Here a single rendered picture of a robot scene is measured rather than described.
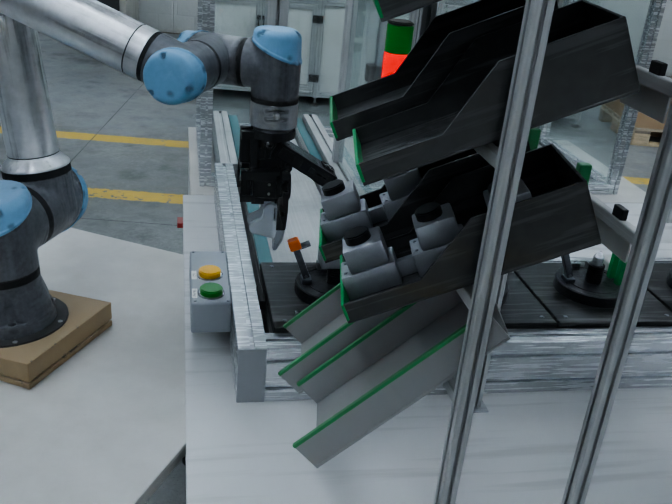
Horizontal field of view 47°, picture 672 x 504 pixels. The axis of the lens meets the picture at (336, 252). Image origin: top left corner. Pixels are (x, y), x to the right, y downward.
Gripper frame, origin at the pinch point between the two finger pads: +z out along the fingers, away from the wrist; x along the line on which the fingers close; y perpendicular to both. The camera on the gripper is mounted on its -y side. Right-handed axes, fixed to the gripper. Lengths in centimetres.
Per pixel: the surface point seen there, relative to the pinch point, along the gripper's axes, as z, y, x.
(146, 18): 93, 53, -815
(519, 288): 9.5, -46.2, -0.7
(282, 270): 9.5, -2.2, -8.3
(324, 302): 0.1, -4.4, 21.0
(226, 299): 10.5, 8.6, 0.8
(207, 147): 10, 9, -81
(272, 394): 19.3, 1.8, 16.7
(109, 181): 107, 56, -317
